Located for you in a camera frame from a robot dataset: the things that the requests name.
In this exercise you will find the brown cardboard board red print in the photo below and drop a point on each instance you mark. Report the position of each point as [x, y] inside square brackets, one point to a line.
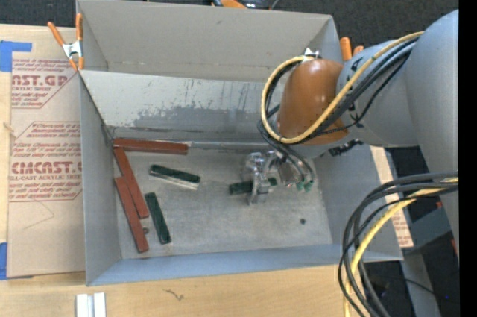
[44, 218]

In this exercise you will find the dark green block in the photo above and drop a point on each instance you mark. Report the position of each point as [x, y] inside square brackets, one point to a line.
[158, 218]
[240, 187]
[174, 175]

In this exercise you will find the red-brown flat block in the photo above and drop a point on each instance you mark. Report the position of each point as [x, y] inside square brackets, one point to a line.
[131, 183]
[151, 146]
[131, 215]

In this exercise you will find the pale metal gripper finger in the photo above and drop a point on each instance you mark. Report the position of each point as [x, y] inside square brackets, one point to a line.
[252, 166]
[258, 194]

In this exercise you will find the black cylinder on white bracket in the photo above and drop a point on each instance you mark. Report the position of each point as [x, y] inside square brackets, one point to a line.
[344, 147]

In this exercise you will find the grey metal bin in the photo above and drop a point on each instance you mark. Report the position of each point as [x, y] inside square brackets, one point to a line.
[223, 218]

